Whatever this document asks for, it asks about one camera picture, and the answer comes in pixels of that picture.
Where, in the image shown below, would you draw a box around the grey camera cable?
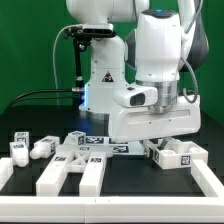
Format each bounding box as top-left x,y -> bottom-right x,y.
52,24 -> 81,106

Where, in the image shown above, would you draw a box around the white front fence rail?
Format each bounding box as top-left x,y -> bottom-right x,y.
0,196 -> 224,223

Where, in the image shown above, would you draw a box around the white long side rail front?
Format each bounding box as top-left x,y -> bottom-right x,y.
36,153 -> 72,197

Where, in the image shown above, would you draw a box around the white left fence block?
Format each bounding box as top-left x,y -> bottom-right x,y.
0,158 -> 13,191

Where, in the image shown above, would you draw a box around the black base cables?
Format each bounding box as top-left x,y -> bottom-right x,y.
6,87 -> 84,111

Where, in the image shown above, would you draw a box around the black camera on stand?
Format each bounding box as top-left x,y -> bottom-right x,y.
64,24 -> 116,88

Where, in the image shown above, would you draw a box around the white right fence rail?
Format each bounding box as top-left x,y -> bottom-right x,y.
191,160 -> 224,199

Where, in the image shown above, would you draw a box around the white flat back panel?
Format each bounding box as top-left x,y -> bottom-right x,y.
59,135 -> 152,157

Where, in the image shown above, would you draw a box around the white chair seat block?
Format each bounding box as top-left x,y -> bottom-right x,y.
147,138 -> 208,170

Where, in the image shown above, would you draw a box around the white fence rail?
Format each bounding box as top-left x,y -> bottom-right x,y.
0,196 -> 224,223
191,160 -> 224,199

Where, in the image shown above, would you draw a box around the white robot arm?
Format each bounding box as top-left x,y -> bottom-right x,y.
66,0 -> 208,143

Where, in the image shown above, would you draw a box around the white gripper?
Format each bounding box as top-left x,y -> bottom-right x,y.
109,97 -> 201,157

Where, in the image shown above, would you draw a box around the white long side rail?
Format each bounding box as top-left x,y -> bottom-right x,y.
79,152 -> 107,197
36,153 -> 72,197

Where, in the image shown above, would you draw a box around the white long side rail back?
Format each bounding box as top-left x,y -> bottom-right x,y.
79,152 -> 107,197

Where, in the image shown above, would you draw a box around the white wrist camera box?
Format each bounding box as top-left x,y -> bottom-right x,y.
113,86 -> 158,108

